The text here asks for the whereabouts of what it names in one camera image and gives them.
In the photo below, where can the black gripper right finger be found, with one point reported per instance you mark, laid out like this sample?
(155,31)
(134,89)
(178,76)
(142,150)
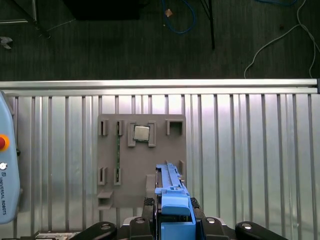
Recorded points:
(212,228)

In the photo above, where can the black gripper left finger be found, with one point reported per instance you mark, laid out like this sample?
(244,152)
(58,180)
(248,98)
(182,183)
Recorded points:
(140,227)

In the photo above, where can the hard disk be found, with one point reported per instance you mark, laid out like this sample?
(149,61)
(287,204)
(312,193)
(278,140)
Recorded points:
(175,205)

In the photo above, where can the grey plastic parts rack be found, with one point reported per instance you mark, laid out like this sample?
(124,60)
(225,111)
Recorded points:
(140,160)

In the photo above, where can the green RAM stick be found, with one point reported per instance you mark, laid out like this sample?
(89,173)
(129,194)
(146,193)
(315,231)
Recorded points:
(118,152)

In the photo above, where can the silver CPU chip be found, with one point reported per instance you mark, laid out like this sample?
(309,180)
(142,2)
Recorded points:
(141,133)

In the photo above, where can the pale blue teach pendant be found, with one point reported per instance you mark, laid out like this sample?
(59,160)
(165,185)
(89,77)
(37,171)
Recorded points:
(10,175)

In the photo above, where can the thin black stand leg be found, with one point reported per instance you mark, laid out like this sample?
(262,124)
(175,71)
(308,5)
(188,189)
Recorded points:
(212,25)

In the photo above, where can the brown paper scrap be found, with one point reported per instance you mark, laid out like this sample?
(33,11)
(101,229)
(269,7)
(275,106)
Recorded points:
(168,12)

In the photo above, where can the black rectangular box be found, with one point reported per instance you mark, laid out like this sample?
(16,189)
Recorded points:
(100,10)

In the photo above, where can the metal furniture leg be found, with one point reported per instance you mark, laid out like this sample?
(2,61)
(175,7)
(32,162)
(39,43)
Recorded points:
(32,15)

